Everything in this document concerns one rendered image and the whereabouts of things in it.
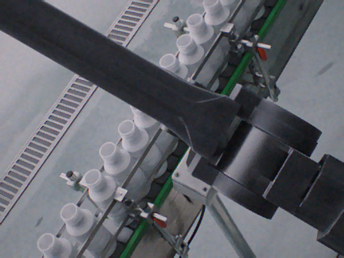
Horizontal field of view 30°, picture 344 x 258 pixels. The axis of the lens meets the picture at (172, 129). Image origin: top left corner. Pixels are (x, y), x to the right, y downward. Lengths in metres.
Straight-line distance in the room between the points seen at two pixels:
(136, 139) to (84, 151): 1.63
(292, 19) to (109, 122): 1.45
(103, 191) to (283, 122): 0.73
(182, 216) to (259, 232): 0.96
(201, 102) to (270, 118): 0.07
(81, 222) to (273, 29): 0.70
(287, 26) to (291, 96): 1.05
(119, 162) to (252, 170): 0.72
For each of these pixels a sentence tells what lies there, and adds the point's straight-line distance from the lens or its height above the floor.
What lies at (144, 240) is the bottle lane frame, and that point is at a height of 0.97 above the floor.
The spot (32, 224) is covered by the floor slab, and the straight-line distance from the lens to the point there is 2.88.
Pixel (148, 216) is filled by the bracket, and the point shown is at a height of 1.09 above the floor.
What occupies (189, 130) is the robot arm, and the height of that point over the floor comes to 1.65.
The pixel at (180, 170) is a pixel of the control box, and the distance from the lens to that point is 1.27.
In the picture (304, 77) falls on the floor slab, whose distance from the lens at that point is 2.78.
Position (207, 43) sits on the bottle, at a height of 1.11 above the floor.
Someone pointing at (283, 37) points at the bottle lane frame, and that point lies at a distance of 1.70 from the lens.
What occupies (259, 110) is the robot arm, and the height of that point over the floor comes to 1.63.
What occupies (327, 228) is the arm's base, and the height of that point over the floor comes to 1.57.
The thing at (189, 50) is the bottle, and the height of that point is 1.15.
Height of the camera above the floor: 2.13
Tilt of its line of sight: 49 degrees down
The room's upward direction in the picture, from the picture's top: 32 degrees counter-clockwise
